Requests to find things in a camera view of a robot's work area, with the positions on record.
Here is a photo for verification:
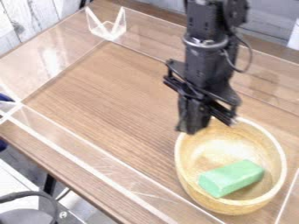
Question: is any black cable loop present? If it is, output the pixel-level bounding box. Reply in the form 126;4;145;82
0;190;60;224

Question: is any black table leg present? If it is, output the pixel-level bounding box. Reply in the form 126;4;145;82
42;174;57;196

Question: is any light wooden bowl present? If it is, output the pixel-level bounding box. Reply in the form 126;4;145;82
173;118;286;215

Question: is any black metal clamp bracket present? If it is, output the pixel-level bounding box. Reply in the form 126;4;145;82
33;190;86;224

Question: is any clear acrylic enclosure wall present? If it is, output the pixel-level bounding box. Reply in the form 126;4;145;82
0;0;299;224

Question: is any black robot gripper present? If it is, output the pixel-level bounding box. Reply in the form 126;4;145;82
162;36;241;135

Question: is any clear acrylic corner bracket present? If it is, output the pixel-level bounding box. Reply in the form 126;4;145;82
85;7;126;41

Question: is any green rectangular block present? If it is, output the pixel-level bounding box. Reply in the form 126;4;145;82
198;160;265;198

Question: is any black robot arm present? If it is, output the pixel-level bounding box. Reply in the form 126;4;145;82
162;0;249;135

